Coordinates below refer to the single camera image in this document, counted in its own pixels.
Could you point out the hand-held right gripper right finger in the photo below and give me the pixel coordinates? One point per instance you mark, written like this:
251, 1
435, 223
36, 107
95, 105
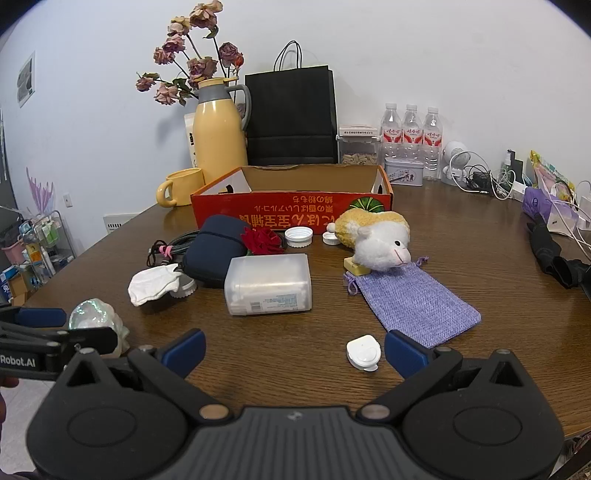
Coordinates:
406, 353

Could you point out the black paper bag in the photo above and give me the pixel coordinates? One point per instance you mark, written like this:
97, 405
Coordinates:
291, 115

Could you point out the white tissue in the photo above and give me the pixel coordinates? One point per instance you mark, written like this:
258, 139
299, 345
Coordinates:
150, 284

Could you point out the clear water bottle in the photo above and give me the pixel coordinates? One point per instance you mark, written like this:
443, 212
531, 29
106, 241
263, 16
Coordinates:
412, 131
432, 138
391, 134

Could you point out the white round desk fan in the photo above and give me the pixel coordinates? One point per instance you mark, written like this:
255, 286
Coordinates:
455, 154

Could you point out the white carton box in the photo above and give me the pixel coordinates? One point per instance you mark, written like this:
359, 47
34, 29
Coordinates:
585, 205

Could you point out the white charger plug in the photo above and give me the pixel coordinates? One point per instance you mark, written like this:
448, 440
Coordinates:
517, 190

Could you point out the white wall socket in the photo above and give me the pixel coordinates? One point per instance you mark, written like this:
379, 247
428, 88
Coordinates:
68, 200

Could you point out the small yellow block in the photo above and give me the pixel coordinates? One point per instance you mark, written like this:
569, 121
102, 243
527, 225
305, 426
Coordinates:
355, 267

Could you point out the orange cardboard box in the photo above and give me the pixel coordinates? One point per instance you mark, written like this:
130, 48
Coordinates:
286, 210

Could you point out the large white bottle cap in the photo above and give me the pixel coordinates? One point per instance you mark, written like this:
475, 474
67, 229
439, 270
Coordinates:
299, 237

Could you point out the clear seed container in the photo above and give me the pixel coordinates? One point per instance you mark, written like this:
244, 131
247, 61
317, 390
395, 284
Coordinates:
358, 154

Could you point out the yellow thermos jug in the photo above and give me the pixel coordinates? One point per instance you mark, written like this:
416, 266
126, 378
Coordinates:
219, 138

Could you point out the black cloth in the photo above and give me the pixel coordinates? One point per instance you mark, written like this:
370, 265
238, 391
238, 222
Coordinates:
547, 254

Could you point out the translucent plastic box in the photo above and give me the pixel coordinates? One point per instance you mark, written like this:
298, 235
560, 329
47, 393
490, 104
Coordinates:
268, 281

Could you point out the colourful snack packet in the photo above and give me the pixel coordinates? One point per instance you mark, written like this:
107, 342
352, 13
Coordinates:
549, 173

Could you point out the purple flower wall decal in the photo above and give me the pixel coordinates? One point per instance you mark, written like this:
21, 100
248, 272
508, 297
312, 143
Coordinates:
39, 191

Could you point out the red fabric rose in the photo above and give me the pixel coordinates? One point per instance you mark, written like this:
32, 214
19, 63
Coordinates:
261, 240

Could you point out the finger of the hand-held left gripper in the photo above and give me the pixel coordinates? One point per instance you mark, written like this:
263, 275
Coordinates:
94, 340
41, 316

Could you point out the metal storage rack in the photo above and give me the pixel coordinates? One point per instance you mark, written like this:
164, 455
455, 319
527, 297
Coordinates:
41, 240

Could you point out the wall picture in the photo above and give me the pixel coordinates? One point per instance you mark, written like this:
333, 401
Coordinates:
25, 81

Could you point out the flat white card box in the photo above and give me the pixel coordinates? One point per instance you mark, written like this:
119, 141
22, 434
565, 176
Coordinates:
358, 132

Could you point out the iridescent wrap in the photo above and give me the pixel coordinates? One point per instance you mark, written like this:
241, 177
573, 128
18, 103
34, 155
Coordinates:
90, 316

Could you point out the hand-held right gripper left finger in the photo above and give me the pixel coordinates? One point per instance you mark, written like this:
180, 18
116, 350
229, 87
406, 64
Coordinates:
187, 350

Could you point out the yellow ceramic mug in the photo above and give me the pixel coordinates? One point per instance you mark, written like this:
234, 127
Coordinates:
184, 187

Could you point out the small white bottle cap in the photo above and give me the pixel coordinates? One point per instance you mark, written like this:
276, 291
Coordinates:
330, 238

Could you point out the small black device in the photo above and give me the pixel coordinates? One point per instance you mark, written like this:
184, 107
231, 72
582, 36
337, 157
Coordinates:
513, 164

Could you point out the dried pink rose bouquet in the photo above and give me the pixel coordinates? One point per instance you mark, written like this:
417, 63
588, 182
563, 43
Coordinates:
203, 67

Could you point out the white ridged lid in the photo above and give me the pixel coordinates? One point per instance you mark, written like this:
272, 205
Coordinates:
187, 289

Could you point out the white tin box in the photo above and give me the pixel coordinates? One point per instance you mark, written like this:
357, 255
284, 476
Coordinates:
404, 173

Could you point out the white round device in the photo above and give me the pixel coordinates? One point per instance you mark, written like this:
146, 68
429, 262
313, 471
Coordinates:
362, 351

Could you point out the navy blue pouch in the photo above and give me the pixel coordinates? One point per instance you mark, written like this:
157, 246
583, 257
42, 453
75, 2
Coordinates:
217, 249

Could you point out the white wall vent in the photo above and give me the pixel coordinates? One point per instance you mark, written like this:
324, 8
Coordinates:
115, 222

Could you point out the plush sheep toy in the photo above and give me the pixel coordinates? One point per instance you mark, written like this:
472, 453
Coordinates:
383, 244

